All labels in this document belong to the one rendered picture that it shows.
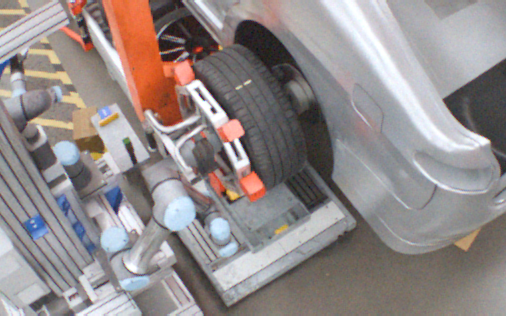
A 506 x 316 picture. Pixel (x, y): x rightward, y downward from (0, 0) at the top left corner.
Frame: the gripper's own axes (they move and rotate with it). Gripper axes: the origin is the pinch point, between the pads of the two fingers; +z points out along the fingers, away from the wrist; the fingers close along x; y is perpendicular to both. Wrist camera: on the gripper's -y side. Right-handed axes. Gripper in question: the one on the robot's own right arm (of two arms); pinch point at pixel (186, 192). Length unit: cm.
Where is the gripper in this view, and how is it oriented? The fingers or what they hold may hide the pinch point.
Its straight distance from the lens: 295.0
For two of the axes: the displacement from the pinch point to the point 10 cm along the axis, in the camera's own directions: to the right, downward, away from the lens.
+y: -0.5, -5.3, -8.5
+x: -8.4, 4.9, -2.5
